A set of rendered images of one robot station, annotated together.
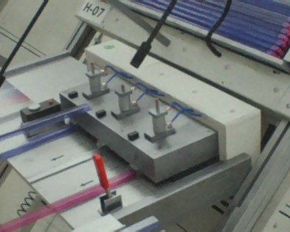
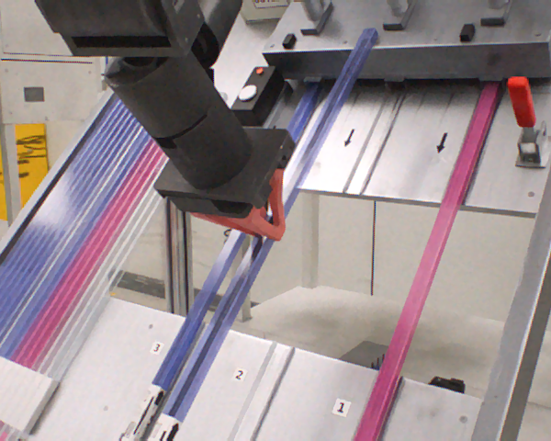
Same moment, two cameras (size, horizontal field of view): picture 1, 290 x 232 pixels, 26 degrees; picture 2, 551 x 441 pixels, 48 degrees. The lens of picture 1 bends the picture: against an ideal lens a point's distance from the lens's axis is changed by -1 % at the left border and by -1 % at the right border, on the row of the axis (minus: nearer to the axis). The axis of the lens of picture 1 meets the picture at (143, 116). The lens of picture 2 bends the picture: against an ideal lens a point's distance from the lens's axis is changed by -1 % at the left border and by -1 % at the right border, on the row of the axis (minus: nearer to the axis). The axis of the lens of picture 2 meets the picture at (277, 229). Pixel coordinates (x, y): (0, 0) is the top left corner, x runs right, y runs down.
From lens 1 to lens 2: 59 cm
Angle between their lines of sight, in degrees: 19
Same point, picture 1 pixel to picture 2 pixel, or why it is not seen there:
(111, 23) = not seen: outside the picture
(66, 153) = (354, 124)
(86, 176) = (428, 133)
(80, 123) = (329, 73)
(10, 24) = (15, 42)
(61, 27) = not seen: hidden behind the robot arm
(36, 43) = (57, 48)
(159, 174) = not seen: outside the picture
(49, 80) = not seen: hidden behind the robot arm
